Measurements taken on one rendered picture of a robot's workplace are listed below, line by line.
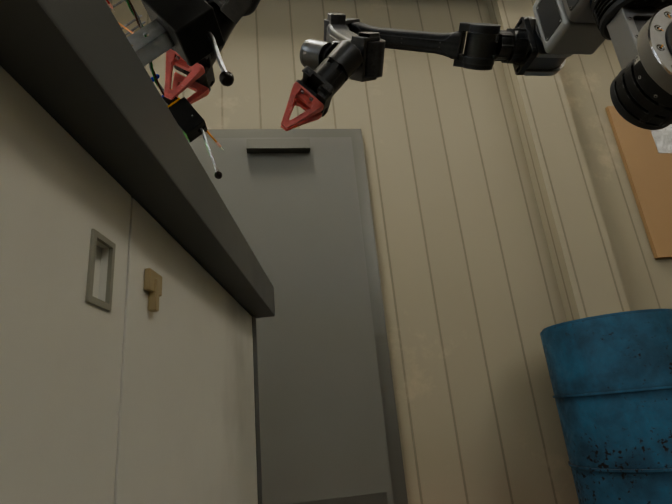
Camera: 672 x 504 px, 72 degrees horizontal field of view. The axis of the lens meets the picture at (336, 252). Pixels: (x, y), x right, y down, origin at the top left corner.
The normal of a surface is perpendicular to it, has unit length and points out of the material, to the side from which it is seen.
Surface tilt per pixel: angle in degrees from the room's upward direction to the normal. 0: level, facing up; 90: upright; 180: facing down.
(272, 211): 90
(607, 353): 90
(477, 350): 90
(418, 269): 90
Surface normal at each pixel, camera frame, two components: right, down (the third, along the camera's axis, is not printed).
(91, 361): 1.00, -0.09
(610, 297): 0.13, -0.33
